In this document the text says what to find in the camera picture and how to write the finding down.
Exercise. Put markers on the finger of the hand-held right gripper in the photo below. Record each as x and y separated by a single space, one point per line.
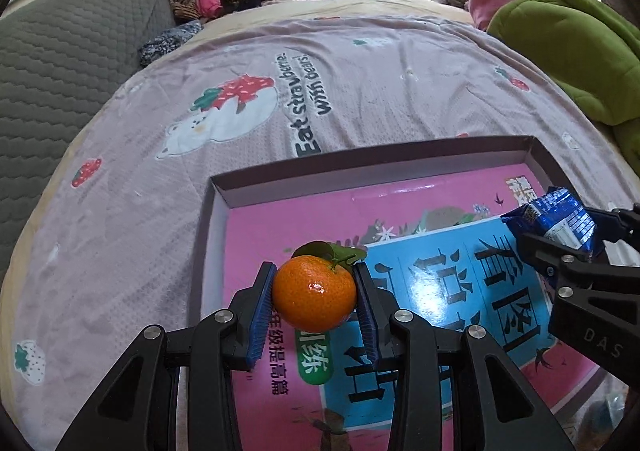
622 236
550 256

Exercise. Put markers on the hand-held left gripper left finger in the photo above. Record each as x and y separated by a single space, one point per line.
260 318

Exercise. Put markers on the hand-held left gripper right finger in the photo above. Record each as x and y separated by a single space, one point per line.
366 318

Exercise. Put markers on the blue snack packet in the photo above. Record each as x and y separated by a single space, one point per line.
555 216

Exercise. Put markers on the orange tangerine with leaves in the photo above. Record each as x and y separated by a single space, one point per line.
312 293

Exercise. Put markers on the pink cardboard box tray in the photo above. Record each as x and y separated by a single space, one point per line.
280 241

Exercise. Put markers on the green plush blanket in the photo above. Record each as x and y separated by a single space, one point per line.
565 46

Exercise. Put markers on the pink strawberry printed blanket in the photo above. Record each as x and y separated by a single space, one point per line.
350 96

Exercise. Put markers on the dark floral cloth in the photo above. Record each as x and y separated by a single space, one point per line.
167 43

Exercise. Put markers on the beige bed sheet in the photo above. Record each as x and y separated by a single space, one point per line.
380 6

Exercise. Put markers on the grey quilted headboard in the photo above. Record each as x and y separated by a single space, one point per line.
60 61

